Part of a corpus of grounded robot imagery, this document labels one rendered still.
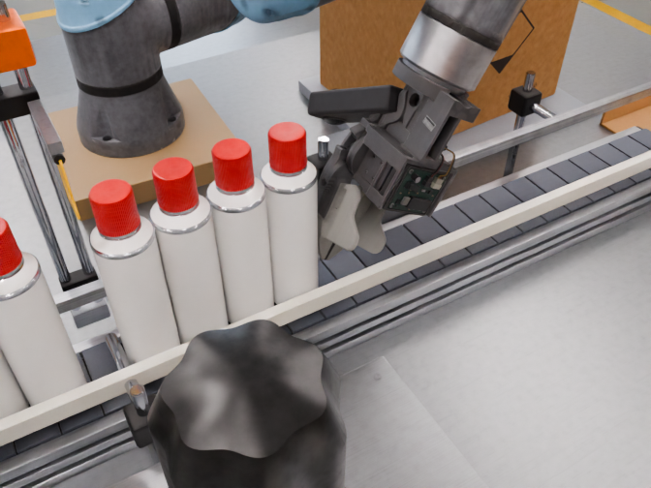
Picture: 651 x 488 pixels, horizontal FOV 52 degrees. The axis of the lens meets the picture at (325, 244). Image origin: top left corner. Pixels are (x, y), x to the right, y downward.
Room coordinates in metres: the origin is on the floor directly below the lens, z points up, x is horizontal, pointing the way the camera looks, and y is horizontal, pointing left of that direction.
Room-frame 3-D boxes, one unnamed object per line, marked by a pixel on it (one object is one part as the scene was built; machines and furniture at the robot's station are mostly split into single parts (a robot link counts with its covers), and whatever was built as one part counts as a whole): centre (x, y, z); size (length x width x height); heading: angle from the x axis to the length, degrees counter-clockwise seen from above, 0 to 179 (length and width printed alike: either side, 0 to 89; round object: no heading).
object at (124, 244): (0.40, 0.17, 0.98); 0.05 x 0.05 x 0.20
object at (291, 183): (0.49, 0.03, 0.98); 0.05 x 0.05 x 0.20
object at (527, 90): (0.74, -0.27, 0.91); 0.07 x 0.03 x 0.17; 30
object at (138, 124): (0.84, 0.28, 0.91); 0.15 x 0.15 x 0.10
